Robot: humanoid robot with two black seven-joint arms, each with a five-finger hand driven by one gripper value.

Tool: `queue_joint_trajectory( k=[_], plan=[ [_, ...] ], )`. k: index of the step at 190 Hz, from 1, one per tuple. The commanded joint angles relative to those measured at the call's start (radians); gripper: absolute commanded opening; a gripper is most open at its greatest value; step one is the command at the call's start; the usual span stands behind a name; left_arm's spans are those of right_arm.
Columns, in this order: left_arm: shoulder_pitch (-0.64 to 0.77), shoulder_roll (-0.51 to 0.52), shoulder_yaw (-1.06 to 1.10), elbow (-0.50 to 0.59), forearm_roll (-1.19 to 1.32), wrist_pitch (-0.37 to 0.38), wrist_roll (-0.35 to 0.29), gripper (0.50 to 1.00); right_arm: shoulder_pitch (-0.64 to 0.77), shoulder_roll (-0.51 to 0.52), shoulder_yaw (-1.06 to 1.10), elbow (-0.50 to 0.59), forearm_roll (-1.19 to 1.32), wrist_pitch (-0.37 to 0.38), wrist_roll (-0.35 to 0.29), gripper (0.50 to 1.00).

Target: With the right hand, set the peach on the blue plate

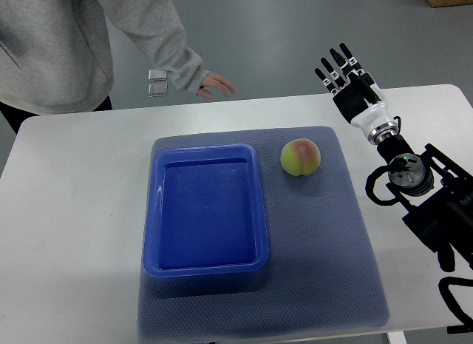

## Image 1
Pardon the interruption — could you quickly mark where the white table leg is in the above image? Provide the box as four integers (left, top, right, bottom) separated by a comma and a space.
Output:
387, 331, 407, 344

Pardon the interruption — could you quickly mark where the blue grey mesh mat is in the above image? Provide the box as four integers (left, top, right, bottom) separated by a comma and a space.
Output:
137, 127, 389, 343

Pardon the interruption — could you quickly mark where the grey sweatshirt person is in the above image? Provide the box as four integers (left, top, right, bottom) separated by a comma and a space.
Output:
1, 0, 217, 131

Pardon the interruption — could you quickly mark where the person's bare hand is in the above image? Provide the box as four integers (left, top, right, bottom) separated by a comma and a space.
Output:
197, 72, 237, 100

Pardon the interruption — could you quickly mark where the yellow red peach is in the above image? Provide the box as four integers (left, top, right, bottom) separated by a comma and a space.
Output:
280, 138, 321, 177

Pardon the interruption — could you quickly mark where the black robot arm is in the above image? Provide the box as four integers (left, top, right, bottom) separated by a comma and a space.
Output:
365, 117, 472, 334

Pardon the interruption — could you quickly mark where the upper metal floor plate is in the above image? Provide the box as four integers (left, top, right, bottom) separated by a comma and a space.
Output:
148, 69, 167, 81

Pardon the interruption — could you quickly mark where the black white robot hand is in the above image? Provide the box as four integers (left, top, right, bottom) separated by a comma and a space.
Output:
314, 43, 400, 145

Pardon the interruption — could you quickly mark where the blue plastic tray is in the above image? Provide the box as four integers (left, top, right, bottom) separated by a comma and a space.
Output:
142, 144, 269, 279

